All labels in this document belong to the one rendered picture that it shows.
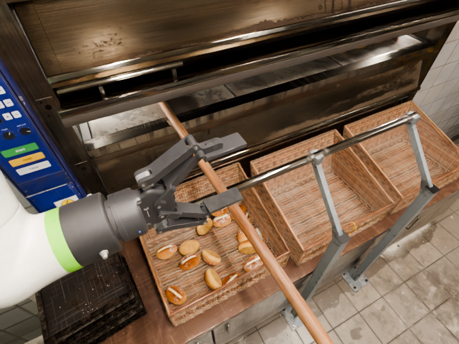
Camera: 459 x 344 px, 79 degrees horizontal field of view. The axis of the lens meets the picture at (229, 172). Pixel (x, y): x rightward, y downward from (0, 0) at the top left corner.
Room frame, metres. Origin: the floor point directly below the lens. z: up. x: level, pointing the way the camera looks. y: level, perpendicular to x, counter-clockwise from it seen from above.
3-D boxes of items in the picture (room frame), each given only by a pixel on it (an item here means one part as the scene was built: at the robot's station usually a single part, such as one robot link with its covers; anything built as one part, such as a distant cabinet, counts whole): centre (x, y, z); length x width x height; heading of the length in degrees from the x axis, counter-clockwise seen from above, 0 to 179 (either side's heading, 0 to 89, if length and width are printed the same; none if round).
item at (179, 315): (0.62, 0.09, 0.72); 0.56 x 0.49 x 0.28; 118
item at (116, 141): (1.12, -0.30, 1.16); 1.80 x 0.06 x 0.04; 117
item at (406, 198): (1.15, -0.99, 0.72); 0.56 x 0.49 x 0.28; 117
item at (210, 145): (0.30, 0.03, 1.57); 0.05 x 0.01 x 0.03; 118
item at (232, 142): (0.31, 0.01, 1.55); 0.07 x 0.03 x 0.01; 118
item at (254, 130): (1.10, -0.31, 1.02); 1.79 x 0.11 x 0.19; 117
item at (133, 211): (0.24, 0.13, 1.48); 0.09 x 0.07 x 0.08; 118
